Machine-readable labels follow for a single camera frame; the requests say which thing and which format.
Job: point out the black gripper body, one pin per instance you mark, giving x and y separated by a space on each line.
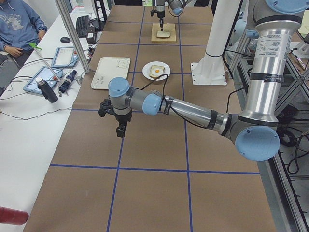
122 118
161 14

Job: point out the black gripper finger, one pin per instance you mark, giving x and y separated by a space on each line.
161 23
120 131

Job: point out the bread slice with fried egg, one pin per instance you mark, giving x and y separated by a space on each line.
156 71

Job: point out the white round plate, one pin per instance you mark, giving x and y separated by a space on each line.
146 70

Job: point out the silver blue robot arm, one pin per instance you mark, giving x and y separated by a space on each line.
177 6
253 131

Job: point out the wooden cutting board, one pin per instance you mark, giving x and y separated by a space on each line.
167 27

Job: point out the cream bear serving tray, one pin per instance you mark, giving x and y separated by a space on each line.
109 68

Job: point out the folded dark blue umbrella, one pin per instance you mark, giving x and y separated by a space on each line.
67 82

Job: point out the black water bottle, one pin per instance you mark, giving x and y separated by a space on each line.
46 90

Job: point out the black keyboard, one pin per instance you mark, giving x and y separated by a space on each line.
82 25

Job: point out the upper blue teach pendant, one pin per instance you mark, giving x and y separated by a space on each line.
65 57

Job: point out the blue teach pendant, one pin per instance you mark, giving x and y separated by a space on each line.
65 57
44 73

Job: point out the lower blue teach pendant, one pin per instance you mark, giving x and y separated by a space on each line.
44 73

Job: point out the black computer mouse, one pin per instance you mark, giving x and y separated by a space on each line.
65 39

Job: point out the grabber stick with green tip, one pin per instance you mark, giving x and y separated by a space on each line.
55 75

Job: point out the red bottle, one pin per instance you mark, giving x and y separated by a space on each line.
12 216

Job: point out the person in blue hoodie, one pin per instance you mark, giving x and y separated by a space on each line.
20 25

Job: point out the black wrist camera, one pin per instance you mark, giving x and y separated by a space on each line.
106 108
152 12

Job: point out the white column pedestal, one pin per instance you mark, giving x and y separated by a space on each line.
210 69

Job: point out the aluminium frame post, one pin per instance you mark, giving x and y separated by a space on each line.
67 20

